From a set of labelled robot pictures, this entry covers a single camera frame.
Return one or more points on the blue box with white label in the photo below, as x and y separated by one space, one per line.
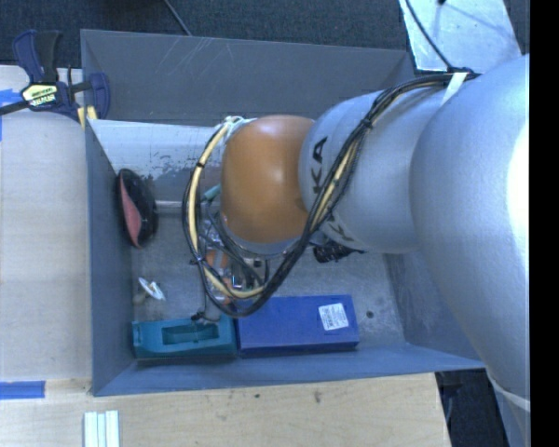
293 326

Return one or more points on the small white plastic object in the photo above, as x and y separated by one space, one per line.
152 288

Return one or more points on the teal box with recess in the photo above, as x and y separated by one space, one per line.
181 340

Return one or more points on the black and red oval object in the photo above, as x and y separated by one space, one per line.
137 207

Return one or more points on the pale wood board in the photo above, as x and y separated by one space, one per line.
44 249

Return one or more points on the grey metal bin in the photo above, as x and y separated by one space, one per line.
177 82

